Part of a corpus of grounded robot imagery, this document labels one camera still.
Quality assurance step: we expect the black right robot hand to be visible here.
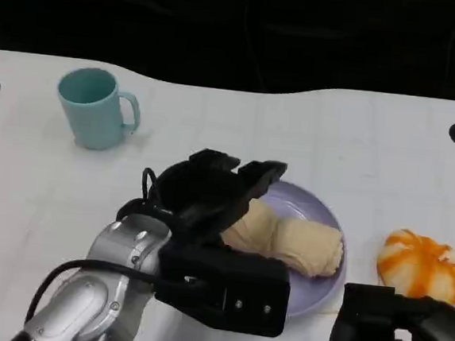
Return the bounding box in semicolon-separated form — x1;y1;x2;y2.
327;281;455;341

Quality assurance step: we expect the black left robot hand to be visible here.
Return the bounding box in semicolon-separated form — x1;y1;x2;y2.
151;144;289;256

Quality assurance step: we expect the beige towel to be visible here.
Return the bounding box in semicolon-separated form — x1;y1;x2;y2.
218;196;349;281

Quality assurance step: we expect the lilac plate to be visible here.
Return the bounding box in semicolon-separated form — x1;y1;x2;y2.
214;176;354;324

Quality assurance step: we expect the orange white toy bread roll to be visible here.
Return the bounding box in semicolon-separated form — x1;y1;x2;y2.
373;227;455;305

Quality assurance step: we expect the pale green mug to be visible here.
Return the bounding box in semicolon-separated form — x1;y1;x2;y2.
52;64;145;155

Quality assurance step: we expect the black backdrop cloth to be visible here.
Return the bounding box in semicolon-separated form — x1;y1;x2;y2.
0;0;455;111

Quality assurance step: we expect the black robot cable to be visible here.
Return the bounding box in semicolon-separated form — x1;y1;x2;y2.
24;254;164;335
115;165;180;226

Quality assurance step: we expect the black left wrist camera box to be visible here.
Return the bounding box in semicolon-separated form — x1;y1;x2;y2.
152;238;295;339

